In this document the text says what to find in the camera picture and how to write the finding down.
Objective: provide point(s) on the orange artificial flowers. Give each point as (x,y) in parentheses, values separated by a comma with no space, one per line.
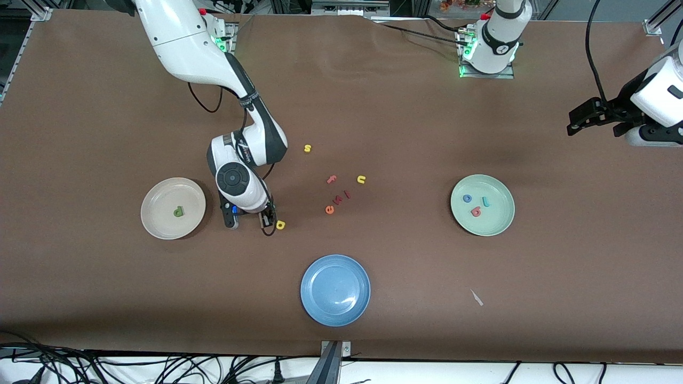
(459,4)

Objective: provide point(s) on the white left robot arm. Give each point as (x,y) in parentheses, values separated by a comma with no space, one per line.
(499,42)

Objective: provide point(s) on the beige brown plate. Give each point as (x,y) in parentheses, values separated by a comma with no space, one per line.
(160,202)

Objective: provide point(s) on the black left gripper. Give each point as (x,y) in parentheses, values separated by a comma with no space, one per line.
(620,109)

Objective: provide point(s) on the grey background device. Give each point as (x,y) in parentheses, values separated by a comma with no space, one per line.
(349,6)

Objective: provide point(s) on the green letter p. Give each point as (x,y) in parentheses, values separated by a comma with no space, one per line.
(182,210)

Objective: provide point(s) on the silver aluminium frame bar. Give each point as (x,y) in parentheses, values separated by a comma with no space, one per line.
(667,13)

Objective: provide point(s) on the grey aluminium profile post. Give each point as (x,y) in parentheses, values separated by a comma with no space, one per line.
(332,368)

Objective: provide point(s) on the light green plate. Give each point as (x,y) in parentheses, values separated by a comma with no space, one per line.
(491,224)

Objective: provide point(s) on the small white paper scrap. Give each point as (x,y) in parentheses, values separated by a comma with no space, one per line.
(476,297)

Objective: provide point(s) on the blue plate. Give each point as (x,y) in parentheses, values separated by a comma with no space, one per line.
(335,290)

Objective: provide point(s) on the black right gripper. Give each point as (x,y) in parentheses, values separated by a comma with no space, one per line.
(266,217)

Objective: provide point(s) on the brown table cover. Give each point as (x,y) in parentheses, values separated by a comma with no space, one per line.
(106,298)

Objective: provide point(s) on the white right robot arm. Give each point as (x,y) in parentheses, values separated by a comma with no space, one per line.
(187,48)

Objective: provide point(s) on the silver table corner bracket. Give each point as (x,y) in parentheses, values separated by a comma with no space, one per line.
(653,28)
(41,14)

